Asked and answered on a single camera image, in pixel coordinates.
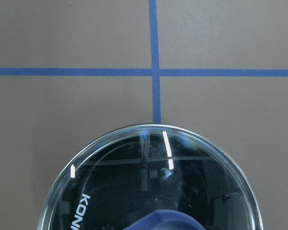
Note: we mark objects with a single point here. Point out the glass pot lid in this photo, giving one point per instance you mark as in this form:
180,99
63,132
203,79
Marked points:
151,177

